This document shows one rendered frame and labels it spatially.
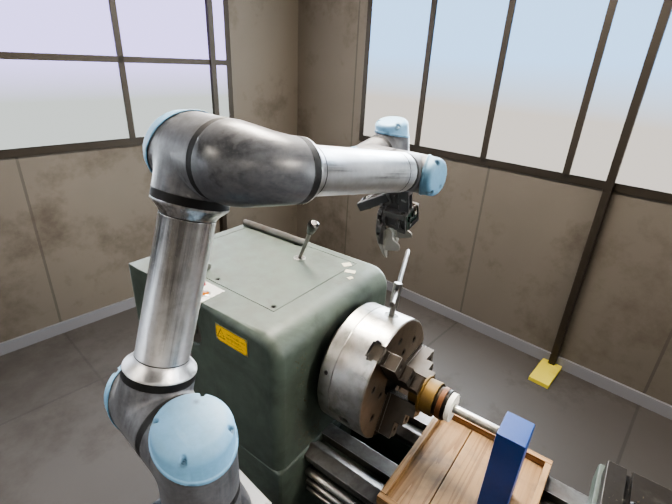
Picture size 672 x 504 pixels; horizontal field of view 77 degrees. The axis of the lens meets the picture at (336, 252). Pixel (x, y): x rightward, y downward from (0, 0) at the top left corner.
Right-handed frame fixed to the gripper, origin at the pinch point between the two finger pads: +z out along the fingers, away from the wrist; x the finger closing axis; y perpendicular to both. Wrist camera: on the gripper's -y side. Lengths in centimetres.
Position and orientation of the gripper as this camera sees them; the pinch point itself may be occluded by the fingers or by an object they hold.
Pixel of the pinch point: (388, 247)
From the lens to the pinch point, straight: 115.6
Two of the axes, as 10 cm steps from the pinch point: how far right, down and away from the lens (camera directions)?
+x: 5.9, -5.2, 6.1
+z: 1.0, 8.0, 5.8
